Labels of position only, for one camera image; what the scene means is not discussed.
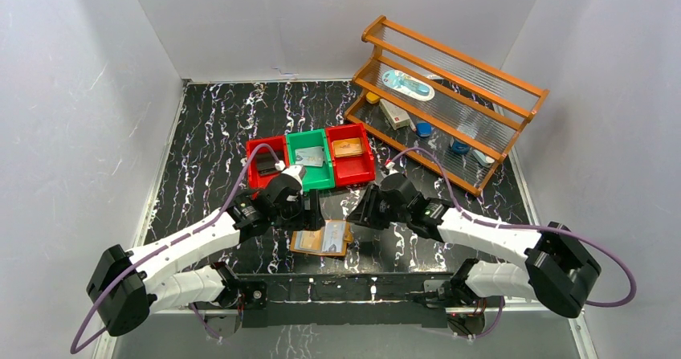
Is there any gold card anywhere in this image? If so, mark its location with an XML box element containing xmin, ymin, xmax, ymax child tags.
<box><xmin>332</xmin><ymin>137</ymin><xmax>364</xmax><ymax>158</ymax></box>
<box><xmin>295</xmin><ymin>230</ymin><xmax>324</xmax><ymax>255</ymax></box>

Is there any orange card holder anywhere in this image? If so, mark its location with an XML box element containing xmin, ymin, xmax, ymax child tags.
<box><xmin>290</xmin><ymin>220</ymin><xmax>353</xmax><ymax>257</ymax></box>

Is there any silver VIP card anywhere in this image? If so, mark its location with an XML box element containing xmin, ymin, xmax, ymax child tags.
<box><xmin>321</xmin><ymin>221</ymin><xmax>346</xmax><ymax>254</ymax></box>

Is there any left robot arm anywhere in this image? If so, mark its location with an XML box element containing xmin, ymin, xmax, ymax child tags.
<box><xmin>86</xmin><ymin>166</ymin><xmax>325</xmax><ymax>337</ymax></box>

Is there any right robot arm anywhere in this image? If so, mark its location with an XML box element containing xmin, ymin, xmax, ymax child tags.
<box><xmin>347</xmin><ymin>173</ymin><xmax>601</xmax><ymax>318</ymax></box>

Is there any black card in bin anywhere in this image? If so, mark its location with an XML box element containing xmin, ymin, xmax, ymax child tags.
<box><xmin>255</xmin><ymin>153</ymin><xmax>285</xmax><ymax>177</ymax></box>

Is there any grey card in bin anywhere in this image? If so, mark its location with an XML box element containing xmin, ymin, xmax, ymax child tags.
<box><xmin>295</xmin><ymin>146</ymin><xmax>325</xmax><ymax>167</ymax></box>

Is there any gold card in bin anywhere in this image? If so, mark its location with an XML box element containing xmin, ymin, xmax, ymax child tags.
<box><xmin>332</xmin><ymin>137</ymin><xmax>364</xmax><ymax>158</ymax></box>

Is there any right red bin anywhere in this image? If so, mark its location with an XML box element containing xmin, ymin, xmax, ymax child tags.
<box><xmin>324</xmin><ymin>124</ymin><xmax>376</xmax><ymax>186</ymax></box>

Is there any blue round object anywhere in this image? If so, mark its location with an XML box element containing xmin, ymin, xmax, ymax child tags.
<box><xmin>414</xmin><ymin>121</ymin><xmax>433</xmax><ymax>138</ymax></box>

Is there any dark blue cup object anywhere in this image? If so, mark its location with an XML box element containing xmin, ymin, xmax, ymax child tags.
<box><xmin>450</xmin><ymin>138</ymin><xmax>471</xmax><ymax>155</ymax></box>

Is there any white small box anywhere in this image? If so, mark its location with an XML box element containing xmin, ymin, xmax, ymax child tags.
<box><xmin>379</xmin><ymin>99</ymin><xmax>412</xmax><ymax>130</ymax></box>

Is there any light blue white object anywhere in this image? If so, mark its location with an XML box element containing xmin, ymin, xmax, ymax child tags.
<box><xmin>471</xmin><ymin>149</ymin><xmax>495</xmax><ymax>167</ymax></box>

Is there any orange wooden rack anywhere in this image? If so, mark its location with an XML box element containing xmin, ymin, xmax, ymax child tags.
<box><xmin>345</xmin><ymin>15</ymin><xmax>549</xmax><ymax>196</ymax></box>

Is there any yellow small object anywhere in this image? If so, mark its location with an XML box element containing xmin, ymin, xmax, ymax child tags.
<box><xmin>365</xmin><ymin>92</ymin><xmax>380</xmax><ymax>104</ymax></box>

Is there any blue packaged tool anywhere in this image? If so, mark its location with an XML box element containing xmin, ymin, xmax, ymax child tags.
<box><xmin>381</xmin><ymin>70</ymin><xmax>435</xmax><ymax>101</ymax></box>

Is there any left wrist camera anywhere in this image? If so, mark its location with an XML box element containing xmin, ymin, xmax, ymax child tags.
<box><xmin>272</xmin><ymin>161</ymin><xmax>307</xmax><ymax>191</ymax></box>

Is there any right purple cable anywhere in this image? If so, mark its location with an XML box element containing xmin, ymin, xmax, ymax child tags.
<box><xmin>385</xmin><ymin>146</ymin><xmax>638</xmax><ymax>308</ymax></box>

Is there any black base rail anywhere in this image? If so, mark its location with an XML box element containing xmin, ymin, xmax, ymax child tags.
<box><xmin>239</xmin><ymin>272</ymin><xmax>463</xmax><ymax>328</ymax></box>

